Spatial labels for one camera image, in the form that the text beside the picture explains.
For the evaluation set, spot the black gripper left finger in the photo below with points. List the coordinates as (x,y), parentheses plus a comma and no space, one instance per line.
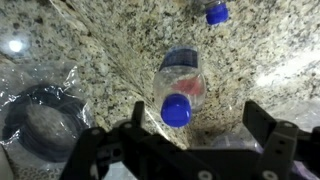
(97,149)

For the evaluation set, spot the red label bottle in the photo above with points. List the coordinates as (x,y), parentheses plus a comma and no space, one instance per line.
(179,86)

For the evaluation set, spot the blue cap bottle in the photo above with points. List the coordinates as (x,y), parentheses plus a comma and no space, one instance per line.
(216,11)

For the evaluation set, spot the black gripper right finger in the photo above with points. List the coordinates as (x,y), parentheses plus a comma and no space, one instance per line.
(283,143)

